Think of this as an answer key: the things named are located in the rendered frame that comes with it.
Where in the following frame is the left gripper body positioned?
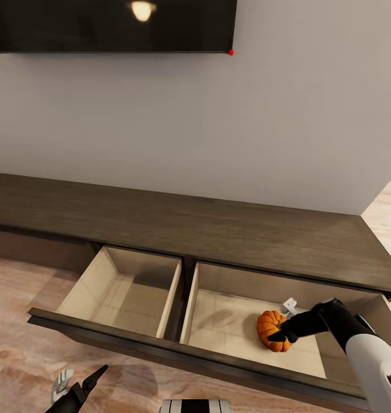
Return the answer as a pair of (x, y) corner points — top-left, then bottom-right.
(45, 382), (87, 413)

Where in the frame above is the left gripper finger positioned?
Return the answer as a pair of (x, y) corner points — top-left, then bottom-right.
(82, 364), (109, 396)

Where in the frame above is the pumpkin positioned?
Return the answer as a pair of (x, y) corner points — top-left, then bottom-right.
(257, 310), (292, 352)

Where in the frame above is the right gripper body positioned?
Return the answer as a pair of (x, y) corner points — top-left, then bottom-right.
(281, 313), (316, 344)

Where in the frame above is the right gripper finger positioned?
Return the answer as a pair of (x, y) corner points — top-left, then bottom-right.
(267, 328), (287, 342)

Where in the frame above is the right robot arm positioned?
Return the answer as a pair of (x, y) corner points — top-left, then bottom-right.
(267, 298), (391, 413)

